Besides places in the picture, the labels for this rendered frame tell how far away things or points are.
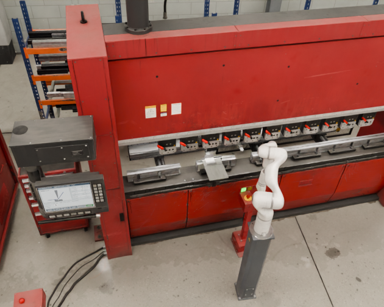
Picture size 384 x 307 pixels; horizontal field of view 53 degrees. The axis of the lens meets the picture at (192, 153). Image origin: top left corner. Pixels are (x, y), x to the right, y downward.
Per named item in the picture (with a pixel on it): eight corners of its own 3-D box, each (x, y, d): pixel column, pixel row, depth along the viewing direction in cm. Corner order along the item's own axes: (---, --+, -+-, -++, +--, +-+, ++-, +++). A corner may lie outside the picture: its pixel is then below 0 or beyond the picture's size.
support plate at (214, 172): (209, 181, 349) (209, 180, 348) (202, 161, 368) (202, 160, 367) (228, 178, 353) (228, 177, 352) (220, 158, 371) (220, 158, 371)
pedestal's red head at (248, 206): (243, 212, 366) (245, 200, 354) (238, 200, 377) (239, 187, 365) (263, 208, 370) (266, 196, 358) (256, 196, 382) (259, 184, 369)
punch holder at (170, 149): (159, 155, 345) (159, 141, 334) (157, 148, 351) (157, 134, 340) (175, 153, 348) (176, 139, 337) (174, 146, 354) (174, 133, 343)
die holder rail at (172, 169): (128, 182, 360) (127, 175, 354) (127, 177, 365) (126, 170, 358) (180, 173, 370) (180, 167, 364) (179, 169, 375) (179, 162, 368)
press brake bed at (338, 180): (131, 247, 411) (124, 195, 354) (128, 231, 425) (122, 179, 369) (378, 201, 470) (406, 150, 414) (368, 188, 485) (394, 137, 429)
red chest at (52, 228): (42, 243, 410) (17, 178, 342) (44, 207, 445) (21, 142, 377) (91, 235, 420) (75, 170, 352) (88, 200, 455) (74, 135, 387)
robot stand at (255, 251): (256, 298, 373) (275, 237, 305) (238, 300, 371) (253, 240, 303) (251, 281, 386) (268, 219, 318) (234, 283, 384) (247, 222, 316)
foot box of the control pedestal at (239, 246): (238, 257, 406) (239, 251, 397) (230, 238, 423) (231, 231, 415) (256, 253, 410) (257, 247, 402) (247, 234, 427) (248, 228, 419)
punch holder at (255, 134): (244, 143, 361) (246, 129, 350) (241, 137, 367) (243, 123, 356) (259, 141, 364) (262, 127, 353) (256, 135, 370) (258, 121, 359)
